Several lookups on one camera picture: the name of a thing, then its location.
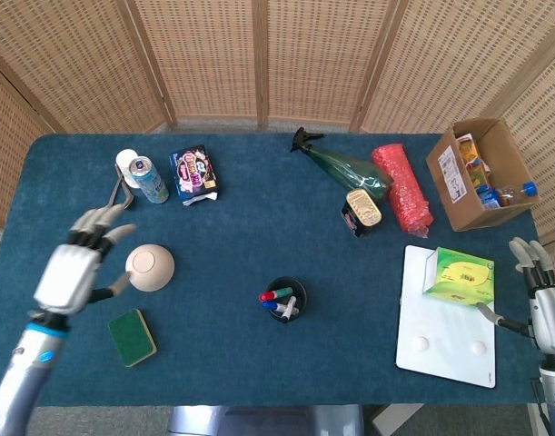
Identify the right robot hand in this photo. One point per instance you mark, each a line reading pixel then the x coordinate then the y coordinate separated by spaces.
pixel 552 318

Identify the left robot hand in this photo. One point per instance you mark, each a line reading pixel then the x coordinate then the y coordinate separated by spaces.
pixel 68 277

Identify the black and white marker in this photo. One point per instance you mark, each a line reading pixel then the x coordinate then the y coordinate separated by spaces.
pixel 291 305

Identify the black mesh pen holder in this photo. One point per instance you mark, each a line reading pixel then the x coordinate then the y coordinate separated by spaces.
pixel 300 290

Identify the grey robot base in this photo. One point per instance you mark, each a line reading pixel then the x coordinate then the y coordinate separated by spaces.
pixel 268 420

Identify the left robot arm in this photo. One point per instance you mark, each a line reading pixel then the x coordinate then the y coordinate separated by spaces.
pixel 22 377

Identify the red marker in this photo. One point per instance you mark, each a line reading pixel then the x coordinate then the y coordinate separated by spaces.
pixel 264 296

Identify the blue marker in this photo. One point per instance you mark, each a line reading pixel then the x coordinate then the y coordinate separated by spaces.
pixel 269 305

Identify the white round magnet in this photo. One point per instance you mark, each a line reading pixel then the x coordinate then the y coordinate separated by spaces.
pixel 478 347
pixel 421 343

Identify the beige upturned bowl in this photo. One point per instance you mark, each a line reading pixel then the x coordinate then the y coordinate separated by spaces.
pixel 150 268

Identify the green and yellow sponge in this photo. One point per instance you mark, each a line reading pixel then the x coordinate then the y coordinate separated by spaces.
pixel 131 338

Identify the green tissue box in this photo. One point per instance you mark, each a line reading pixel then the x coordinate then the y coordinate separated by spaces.
pixel 463 274

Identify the black spoon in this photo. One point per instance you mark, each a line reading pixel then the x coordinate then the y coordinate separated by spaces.
pixel 119 188

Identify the white board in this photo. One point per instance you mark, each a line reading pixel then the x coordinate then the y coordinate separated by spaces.
pixel 445 331

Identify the light blue drink can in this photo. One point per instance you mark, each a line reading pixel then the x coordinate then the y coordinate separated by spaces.
pixel 152 184

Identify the white paper cup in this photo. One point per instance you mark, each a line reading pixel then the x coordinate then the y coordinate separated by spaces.
pixel 123 160

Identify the plastic bottle blue cap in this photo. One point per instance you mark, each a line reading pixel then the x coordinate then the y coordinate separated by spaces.
pixel 513 193

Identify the blue packet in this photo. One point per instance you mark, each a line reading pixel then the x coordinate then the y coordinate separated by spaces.
pixel 488 199

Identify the brown cardboard box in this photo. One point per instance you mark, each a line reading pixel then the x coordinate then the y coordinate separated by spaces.
pixel 445 200

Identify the dark blue snack package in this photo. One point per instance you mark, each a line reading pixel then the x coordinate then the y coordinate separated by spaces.
pixel 193 175

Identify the yellow orange packets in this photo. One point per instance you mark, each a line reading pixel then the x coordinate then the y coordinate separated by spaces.
pixel 470 154

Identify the blue table cloth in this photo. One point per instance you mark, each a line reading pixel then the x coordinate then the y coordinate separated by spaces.
pixel 259 236

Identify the red bubble wrap roll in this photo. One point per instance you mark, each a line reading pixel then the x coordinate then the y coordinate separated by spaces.
pixel 404 186

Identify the black luncheon meat tin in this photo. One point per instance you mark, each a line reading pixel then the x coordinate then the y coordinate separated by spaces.
pixel 363 211

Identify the green spray bottle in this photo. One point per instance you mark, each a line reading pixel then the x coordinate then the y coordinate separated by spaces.
pixel 349 175

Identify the wicker folding screen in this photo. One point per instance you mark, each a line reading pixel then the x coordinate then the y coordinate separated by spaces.
pixel 213 54

